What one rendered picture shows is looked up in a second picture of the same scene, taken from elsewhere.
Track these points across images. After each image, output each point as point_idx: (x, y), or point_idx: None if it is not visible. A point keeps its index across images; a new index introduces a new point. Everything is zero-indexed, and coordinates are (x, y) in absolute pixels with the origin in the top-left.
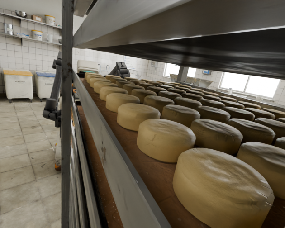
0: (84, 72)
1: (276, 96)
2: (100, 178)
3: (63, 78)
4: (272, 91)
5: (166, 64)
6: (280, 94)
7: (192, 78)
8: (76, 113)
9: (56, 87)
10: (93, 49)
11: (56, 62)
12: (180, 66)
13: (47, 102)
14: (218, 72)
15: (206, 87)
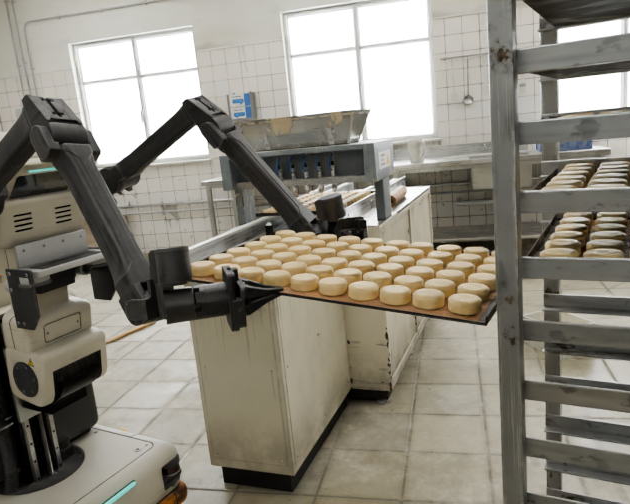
0: (34, 177)
1: (441, 126)
2: None
3: (514, 76)
4: (426, 117)
5: (87, 124)
6: (448, 120)
7: (326, 114)
8: None
9: (115, 216)
10: (524, 1)
11: (55, 134)
12: (544, 32)
13: (174, 261)
14: (277, 104)
15: (360, 133)
